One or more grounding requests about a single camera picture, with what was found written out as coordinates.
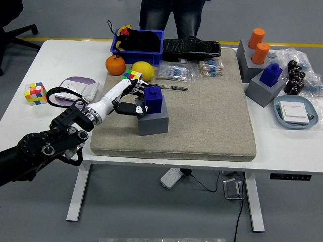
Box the bag of blue resistors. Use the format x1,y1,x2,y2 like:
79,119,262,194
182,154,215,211
155,61,197,83

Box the white table leg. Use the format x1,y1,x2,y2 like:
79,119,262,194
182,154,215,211
66,163,91,222
244,177,265,233

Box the black silver pen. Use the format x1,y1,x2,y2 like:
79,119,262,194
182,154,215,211
151,83,189,91

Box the person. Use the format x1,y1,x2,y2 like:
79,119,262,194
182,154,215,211
139,0,206,40

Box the black wrapped keyboard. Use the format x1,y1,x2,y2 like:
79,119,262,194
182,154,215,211
162,35,222,63

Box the yellow red tool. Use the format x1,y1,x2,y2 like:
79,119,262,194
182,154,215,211
115,24,132,50

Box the orange fruit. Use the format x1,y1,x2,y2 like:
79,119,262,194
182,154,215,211
105,54,126,76

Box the yellow lemon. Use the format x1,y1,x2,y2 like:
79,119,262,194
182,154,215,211
131,60,155,82

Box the black office chair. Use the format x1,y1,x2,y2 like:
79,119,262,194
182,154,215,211
0,0,41,76

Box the purple plate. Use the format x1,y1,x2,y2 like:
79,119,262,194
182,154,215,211
55,76,99,109

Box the grey square seal holder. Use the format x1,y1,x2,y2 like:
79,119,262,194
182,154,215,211
245,71,287,108
243,50,270,83
236,39,255,68
135,95,170,137

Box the silver metal bracket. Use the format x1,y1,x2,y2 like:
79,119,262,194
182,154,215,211
222,177,245,201

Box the white wall socket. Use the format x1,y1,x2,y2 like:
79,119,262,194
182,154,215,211
55,79,86,101

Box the black table control panel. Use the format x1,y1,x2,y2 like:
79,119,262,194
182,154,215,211
270,173,312,181

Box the white switch panel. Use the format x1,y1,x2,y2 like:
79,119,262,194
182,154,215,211
82,82,100,100
279,100,310,125

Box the black plug with cord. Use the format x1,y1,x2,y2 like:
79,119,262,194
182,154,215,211
181,168,221,193

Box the white power strip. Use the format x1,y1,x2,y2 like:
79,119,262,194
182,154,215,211
160,167,184,189

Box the blue seal stamp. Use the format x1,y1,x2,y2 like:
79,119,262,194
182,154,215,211
259,63,283,88
143,86,164,114

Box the orange cylinder seal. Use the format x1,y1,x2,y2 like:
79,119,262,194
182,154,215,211
248,28,266,50
251,42,271,65

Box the bright rubik's cube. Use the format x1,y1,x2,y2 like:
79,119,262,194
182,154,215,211
122,69,143,82

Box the grey-brown fabric mat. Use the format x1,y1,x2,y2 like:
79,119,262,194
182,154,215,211
90,47,257,163

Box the black floor cable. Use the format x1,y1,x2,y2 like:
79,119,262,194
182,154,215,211
233,171,247,240

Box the pastel rubik's cube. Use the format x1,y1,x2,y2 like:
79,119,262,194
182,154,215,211
24,82,48,106

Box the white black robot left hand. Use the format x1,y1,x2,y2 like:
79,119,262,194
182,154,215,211
88,78,154,121

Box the bag of tan resistors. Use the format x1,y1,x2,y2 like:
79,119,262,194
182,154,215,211
195,59,225,78

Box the blue plastic bin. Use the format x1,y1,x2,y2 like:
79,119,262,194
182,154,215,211
110,28,165,67

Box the blue-grey tray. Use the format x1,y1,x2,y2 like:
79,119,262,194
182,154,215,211
274,95,319,131

